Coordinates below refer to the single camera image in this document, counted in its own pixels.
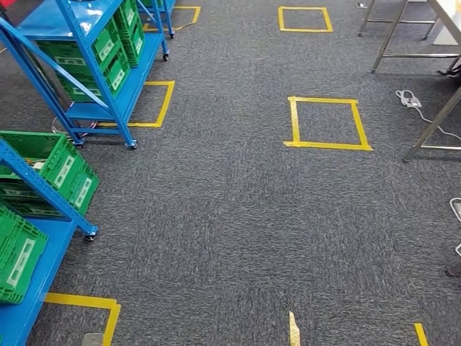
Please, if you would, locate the yellow tape floor square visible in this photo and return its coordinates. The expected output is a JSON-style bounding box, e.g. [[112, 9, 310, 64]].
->
[[283, 96, 374, 152], [98, 80, 176, 129], [277, 5, 333, 34]]

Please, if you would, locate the white cable with plug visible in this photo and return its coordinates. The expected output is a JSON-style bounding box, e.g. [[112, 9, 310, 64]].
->
[[395, 89, 461, 142]]

